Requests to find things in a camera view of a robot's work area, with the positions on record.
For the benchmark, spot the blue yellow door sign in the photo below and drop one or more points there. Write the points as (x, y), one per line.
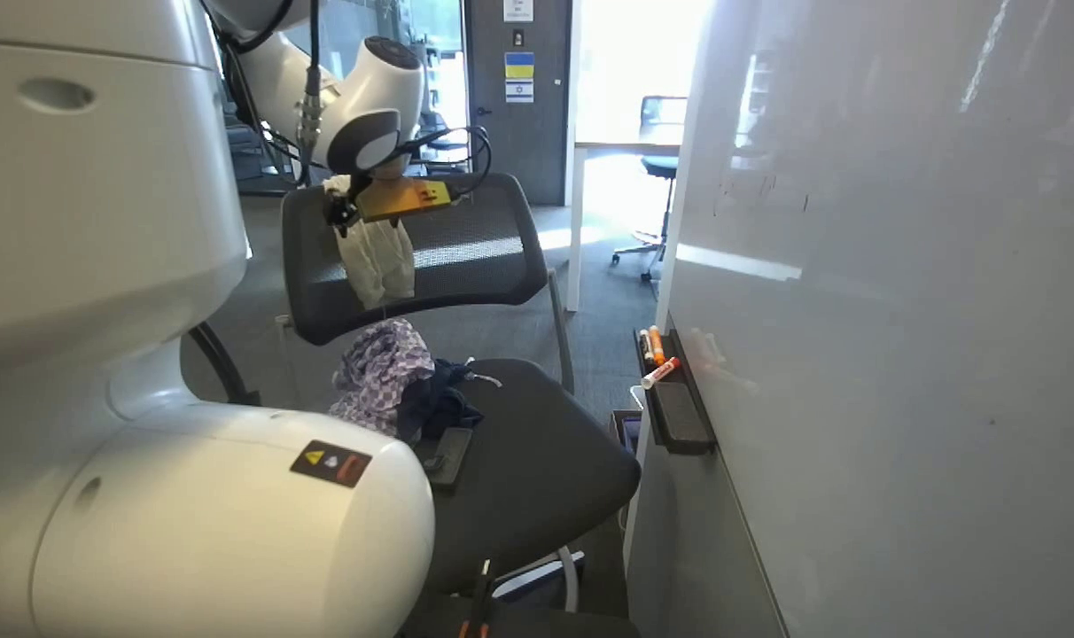
(520, 74)

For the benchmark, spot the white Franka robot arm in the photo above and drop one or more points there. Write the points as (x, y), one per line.
(205, 534)

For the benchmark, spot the white whiteboard partition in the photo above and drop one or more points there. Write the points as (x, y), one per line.
(914, 356)

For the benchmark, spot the purple floral garment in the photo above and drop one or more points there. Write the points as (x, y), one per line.
(376, 372)

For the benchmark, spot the white high table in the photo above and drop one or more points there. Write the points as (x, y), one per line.
(576, 224)

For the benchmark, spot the grey mesh-back chair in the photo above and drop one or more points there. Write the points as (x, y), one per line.
(536, 472)

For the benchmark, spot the white paper door sign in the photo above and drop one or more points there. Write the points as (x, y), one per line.
(520, 7)

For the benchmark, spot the dark brown door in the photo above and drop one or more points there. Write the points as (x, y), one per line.
(549, 118)

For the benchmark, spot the white marker red cap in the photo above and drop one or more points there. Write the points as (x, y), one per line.
(658, 372)

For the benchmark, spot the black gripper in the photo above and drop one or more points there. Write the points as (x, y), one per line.
(344, 203)

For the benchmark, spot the cream knit towel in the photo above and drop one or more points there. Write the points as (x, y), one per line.
(382, 267)

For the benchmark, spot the dark marker tray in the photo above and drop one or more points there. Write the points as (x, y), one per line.
(682, 407)

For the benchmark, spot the black remote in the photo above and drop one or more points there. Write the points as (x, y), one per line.
(453, 463)

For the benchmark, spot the black mesh office stool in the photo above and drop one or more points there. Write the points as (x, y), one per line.
(645, 254)

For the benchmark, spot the orange marker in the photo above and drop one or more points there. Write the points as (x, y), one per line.
(653, 346)

